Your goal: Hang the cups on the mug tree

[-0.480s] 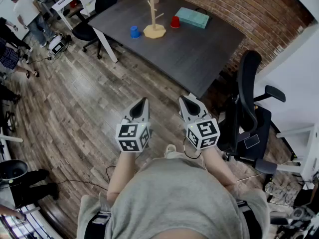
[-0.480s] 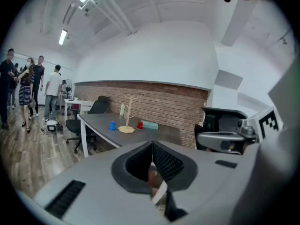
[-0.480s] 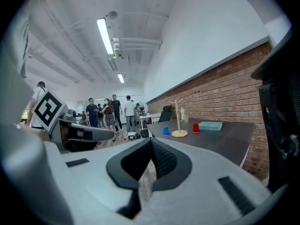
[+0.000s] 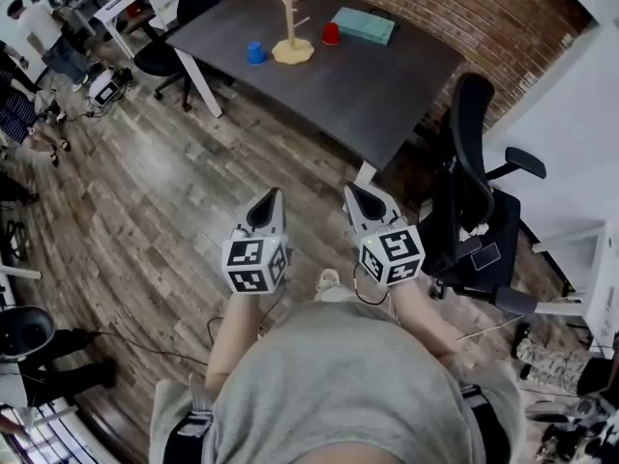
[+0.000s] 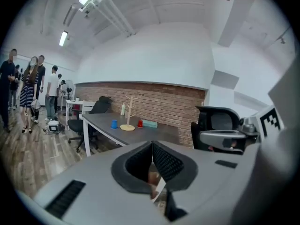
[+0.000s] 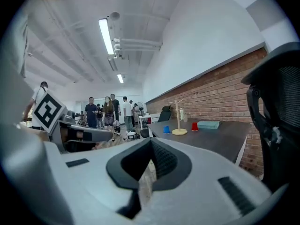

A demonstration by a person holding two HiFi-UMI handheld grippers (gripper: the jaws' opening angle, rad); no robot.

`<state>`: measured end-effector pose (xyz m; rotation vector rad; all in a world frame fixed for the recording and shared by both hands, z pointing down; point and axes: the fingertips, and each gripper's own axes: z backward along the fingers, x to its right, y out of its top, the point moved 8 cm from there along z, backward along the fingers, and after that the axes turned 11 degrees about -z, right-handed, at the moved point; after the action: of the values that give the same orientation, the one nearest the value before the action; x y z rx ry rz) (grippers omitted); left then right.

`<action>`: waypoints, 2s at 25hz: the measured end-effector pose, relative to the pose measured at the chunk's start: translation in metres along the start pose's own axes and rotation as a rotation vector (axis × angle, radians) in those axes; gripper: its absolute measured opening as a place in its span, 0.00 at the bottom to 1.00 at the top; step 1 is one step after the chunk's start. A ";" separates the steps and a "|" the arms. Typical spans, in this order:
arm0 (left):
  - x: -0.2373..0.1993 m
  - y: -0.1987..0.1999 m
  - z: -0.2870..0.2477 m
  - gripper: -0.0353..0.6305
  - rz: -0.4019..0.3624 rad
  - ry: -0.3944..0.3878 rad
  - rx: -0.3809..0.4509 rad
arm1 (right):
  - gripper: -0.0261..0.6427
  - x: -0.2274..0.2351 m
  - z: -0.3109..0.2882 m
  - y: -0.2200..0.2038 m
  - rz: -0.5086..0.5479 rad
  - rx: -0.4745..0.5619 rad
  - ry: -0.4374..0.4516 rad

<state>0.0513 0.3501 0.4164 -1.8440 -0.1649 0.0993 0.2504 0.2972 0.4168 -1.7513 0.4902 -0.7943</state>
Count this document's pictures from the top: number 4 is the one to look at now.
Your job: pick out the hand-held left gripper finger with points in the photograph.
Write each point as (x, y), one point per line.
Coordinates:
(278, 223)
(258, 213)

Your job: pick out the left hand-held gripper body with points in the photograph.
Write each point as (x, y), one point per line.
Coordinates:
(244, 254)

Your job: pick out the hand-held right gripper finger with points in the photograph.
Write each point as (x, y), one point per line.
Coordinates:
(374, 206)
(354, 218)

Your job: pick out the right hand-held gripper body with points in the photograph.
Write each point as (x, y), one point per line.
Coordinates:
(394, 249)

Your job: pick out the blue plastic cup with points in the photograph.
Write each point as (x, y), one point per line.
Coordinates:
(256, 53)

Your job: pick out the wooden mug tree stand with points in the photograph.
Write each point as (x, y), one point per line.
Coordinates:
(292, 52)

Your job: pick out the red plastic cup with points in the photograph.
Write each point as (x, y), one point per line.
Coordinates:
(331, 34)

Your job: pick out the person's right forearm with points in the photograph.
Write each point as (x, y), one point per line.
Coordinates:
(421, 317)

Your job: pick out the person's left forearm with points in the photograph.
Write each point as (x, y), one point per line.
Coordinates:
(234, 327)

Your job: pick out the white table leg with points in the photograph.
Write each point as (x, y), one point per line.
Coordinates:
(200, 87)
(366, 174)

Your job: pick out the person's white shoe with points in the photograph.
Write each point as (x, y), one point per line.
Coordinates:
(328, 283)

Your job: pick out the black smartphone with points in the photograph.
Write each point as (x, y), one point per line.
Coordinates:
(487, 255)

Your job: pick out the black mesh office chair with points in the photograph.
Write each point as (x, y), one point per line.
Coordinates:
(471, 128)

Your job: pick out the person's grey shirt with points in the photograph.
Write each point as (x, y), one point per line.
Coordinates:
(338, 380)

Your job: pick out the black padded office chair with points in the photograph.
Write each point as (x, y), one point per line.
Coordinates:
(155, 58)

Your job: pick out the white floor device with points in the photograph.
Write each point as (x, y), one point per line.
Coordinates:
(104, 90)

